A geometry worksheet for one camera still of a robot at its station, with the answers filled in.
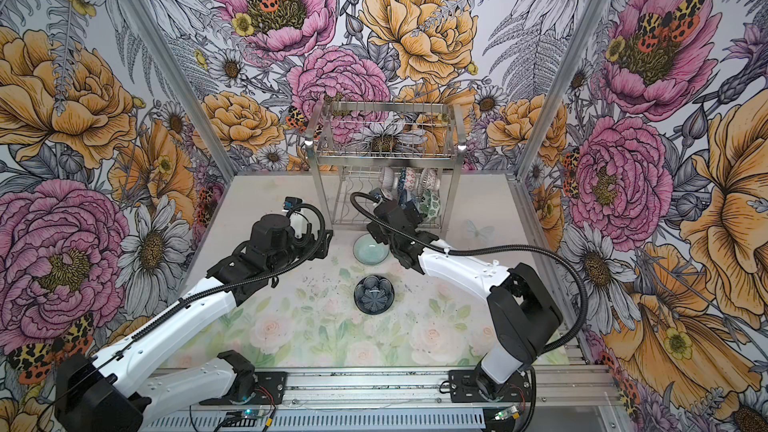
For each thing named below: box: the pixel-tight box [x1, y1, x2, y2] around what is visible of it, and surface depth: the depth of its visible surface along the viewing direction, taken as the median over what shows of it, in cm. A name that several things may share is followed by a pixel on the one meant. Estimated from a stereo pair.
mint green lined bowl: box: [353, 233, 390, 266], surface depth 98 cm
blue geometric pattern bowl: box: [405, 167, 417, 191], surface depth 107 cm
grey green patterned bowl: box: [378, 166, 394, 192], surface depth 108 cm
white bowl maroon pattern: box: [426, 168, 441, 191], surface depth 107 cm
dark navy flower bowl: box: [354, 274, 395, 315], surface depth 89 cm
